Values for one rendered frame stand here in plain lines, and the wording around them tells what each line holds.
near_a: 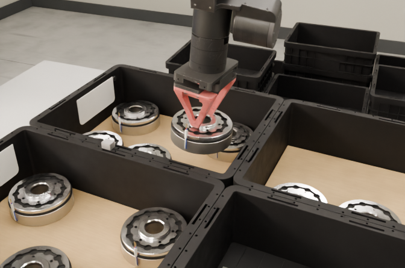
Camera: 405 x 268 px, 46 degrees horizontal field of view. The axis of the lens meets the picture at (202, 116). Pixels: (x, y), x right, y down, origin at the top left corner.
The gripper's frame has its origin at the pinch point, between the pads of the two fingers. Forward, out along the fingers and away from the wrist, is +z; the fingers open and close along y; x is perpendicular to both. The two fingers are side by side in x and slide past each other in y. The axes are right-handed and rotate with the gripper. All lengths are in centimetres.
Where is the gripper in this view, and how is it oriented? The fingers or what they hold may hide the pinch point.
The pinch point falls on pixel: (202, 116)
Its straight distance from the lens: 78.4
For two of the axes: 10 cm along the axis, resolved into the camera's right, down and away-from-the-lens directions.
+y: 4.6, -4.2, 7.8
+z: -0.8, 8.6, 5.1
